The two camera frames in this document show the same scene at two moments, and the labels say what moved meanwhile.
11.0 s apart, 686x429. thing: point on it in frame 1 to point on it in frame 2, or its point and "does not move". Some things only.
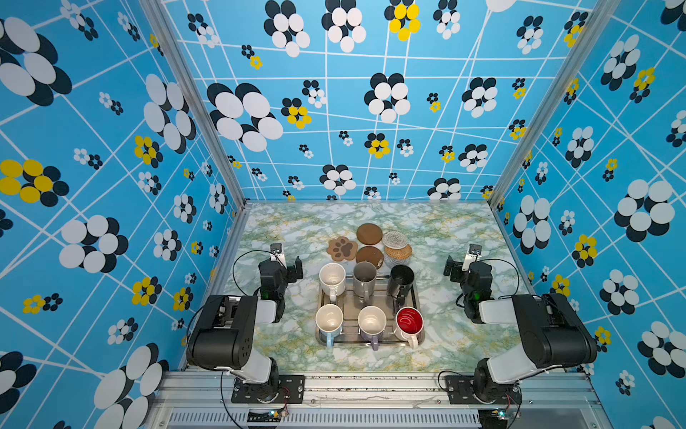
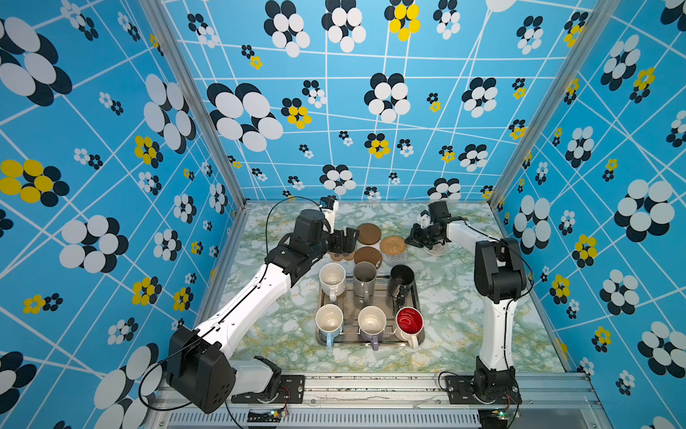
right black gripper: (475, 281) to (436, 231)
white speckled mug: (332, 278) does not move
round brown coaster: (369, 233) does not move
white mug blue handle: (329, 320) does not move
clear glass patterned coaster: (394, 239) to (437, 250)
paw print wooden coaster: (341, 248) does not move
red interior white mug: (409, 324) does not move
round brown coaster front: (370, 254) does not move
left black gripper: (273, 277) to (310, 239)
